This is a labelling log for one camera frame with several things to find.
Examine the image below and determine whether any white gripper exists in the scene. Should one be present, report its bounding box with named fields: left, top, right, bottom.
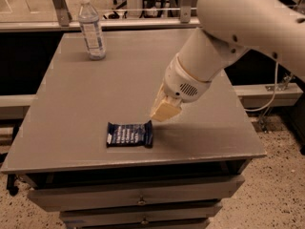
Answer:
left=150, top=54, right=212, bottom=122

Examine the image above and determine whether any blue rxbar blueberry wrapper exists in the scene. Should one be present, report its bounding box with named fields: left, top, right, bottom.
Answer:
left=106, top=121, right=153, bottom=148

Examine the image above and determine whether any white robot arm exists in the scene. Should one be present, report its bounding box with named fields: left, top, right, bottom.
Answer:
left=151, top=0, right=305, bottom=121

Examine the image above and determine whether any clear plastic water bottle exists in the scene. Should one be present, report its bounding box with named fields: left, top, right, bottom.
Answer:
left=78, top=0, right=106, bottom=60

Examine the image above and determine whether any grey top drawer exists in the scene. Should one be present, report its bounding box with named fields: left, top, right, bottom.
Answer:
left=28, top=175, right=245, bottom=212

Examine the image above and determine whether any grey drawer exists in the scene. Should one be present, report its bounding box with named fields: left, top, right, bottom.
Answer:
left=60, top=201, right=222, bottom=227
left=28, top=175, right=245, bottom=212

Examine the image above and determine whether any white cable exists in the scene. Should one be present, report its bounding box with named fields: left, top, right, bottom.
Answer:
left=244, top=60, right=280, bottom=113

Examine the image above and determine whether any metal bracket post right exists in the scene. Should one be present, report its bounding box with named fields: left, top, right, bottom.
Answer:
left=179, top=0, right=193, bottom=23

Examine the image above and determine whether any metal bracket post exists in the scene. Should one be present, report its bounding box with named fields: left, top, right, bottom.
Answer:
left=52, top=0, right=72, bottom=27
left=179, top=0, right=193, bottom=23

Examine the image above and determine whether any metal bracket post left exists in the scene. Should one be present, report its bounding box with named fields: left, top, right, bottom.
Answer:
left=52, top=0, right=72, bottom=27

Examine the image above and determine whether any metal rail frame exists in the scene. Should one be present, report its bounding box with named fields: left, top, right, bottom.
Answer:
left=0, top=16, right=202, bottom=33

